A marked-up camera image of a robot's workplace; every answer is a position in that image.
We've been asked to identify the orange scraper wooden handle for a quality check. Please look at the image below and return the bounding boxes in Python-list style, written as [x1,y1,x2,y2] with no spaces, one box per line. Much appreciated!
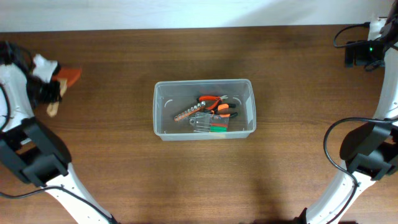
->
[47,68,81,117]

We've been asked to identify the orange socket bit rail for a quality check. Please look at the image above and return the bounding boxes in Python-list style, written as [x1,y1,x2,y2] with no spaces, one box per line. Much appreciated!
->
[174,101,206,122]

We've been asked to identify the orange-black long nose pliers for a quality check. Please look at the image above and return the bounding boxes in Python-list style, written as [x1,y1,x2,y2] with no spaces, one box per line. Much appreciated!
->
[203,103,238,118]

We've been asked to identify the small red-handled cutting pliers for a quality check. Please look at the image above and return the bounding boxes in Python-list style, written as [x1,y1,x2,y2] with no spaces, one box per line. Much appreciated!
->
[197,95,228,110]

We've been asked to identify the clear screwdriver bit case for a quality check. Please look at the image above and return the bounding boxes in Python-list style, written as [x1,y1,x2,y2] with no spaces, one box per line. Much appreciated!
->
[189,112,229,133]

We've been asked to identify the right robot arm white-black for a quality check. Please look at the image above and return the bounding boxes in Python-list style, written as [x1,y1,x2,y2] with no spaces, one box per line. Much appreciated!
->
[292,2,397,224]

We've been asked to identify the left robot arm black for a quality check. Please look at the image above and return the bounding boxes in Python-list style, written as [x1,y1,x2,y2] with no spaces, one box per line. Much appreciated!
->
[1,40,117,223]

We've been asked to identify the clear plastic container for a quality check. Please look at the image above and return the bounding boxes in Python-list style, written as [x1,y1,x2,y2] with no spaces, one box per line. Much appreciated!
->
[153,79,256,141]

